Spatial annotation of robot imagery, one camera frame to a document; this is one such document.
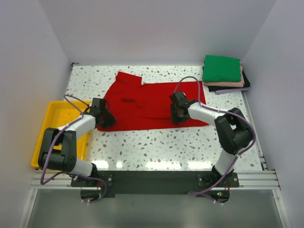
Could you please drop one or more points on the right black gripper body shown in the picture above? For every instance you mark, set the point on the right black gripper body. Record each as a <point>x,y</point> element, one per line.
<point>172,106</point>

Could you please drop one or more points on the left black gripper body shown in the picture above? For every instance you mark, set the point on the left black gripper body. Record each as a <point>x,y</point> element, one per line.
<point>108,118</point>

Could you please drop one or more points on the red t shirt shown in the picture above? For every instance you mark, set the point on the red t shirt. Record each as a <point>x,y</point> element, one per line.
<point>138,106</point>

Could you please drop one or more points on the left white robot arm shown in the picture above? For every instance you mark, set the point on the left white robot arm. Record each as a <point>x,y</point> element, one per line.
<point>58,149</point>

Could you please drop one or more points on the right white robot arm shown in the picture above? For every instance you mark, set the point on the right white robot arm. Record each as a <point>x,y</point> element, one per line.
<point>234,132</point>

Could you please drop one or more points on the yellow plastic bin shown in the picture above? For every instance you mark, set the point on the yellow plastic bin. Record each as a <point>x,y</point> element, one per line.
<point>58,114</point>

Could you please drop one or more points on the folded green t shirt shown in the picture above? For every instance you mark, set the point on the folded green t shirt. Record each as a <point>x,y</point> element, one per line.
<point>213,60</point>

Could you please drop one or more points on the folded pink t shirt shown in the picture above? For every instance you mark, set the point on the folded pink t shirt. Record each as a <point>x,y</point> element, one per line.
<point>223,75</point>

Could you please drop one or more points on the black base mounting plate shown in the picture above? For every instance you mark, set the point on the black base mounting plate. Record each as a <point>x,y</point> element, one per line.
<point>110,183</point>

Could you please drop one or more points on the folded black t shirt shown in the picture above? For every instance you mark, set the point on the folded black t shirt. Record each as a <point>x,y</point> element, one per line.
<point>228,87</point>

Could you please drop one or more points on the aluminium frame rail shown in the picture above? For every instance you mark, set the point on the aluminium frame rail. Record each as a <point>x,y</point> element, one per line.
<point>256,203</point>

